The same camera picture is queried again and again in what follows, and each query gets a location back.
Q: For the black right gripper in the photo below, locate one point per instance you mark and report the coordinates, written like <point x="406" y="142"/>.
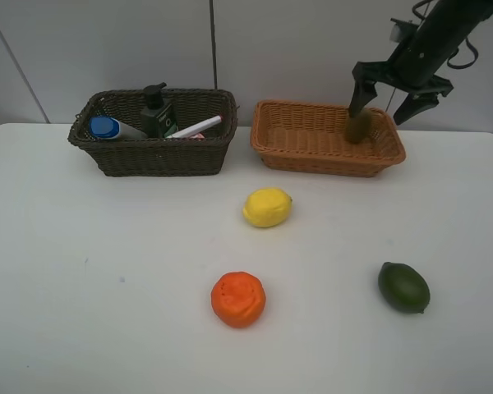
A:
<point x="412" y="71"/>

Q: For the brown kiwi fruit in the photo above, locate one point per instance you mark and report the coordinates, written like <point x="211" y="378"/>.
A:
<point x="357" y="128"/>

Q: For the dark green avocado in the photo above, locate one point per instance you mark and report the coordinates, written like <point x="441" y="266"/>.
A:
<point x="403" y="288"/>

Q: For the white marker red caps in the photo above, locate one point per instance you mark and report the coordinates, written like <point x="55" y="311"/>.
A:
<point x="196" y="129"/>

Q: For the dark green pump bottle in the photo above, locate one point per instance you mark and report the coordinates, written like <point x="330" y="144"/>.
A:
<point x="158" y="117"/>

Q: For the orange fruit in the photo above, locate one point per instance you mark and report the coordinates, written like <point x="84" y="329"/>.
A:
<point x="238" y="299"/>

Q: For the white bottle blue cap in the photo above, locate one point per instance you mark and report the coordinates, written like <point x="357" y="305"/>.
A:
<point x="108" y="128"/>

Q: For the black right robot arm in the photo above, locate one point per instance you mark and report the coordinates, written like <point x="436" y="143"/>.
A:
<point x="422" y="49"/>

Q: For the orange wicker basket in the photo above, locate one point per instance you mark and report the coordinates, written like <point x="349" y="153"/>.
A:
<point x="309" y="137"/>

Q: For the yellow lemon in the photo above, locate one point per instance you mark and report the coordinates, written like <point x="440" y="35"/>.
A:
<point x="267" y="207"/>

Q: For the dark brown wicker basket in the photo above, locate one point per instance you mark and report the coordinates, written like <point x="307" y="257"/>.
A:
<point x="159" y="157"/>

